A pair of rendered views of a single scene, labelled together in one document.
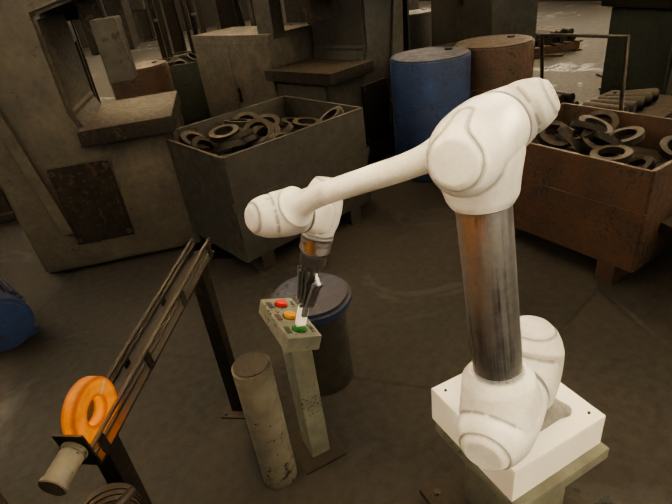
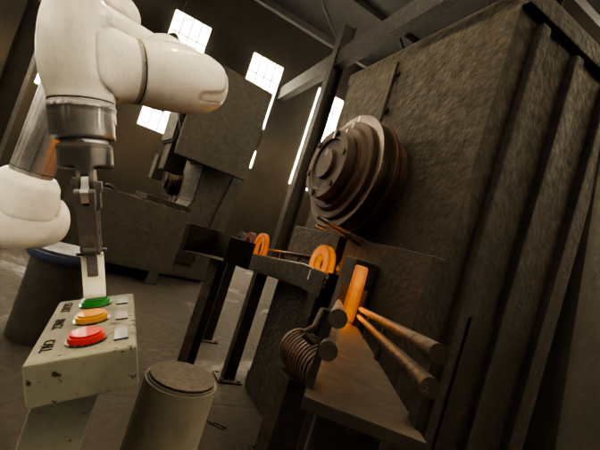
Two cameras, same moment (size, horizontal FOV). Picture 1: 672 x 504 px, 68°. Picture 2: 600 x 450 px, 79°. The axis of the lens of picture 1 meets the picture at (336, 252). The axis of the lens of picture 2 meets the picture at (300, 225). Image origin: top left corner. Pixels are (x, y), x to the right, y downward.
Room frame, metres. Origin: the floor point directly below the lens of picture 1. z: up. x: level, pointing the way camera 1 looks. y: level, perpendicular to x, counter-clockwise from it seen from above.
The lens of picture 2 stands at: (1.78, 0.38, 0.79)
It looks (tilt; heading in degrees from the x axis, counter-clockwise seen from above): 3 degrees up; 177
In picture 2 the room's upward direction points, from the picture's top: 18 degrees clockwise
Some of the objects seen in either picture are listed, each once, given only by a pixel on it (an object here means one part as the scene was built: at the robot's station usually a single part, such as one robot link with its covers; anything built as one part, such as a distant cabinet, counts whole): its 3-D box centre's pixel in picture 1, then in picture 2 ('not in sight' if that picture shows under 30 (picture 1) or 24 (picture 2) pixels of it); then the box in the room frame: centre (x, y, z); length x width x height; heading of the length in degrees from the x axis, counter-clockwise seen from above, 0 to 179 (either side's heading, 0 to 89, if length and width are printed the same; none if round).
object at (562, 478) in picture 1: (517, 439); not in sight; (0.91, -0.43, 0.33); 0.32 x 0.32 x 0.04; 24
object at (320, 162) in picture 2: not in sight; (329, 165); (0.37, 0.48, 1.11); 0.28 x 0.06 x 0.28; 23
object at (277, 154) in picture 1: (269, 174); not in sight; (3.09, 0.36, 0.39); 1.03 x 0.83 x 0.77; 128
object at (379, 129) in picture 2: not in sight; (349, 173); (0.33, 0.57, 1.11); 0.47 x 0.06 x 0.47; 23
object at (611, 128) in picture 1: (592, 182); not in sight; (2.45, -1.44, 0.33); 0.93 x 0.73 x 0.66; 30
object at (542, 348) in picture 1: (526, 360); not in sight; (0.90, -0.43, 0.63); 0.18 x 0.16 x 0.22; 142
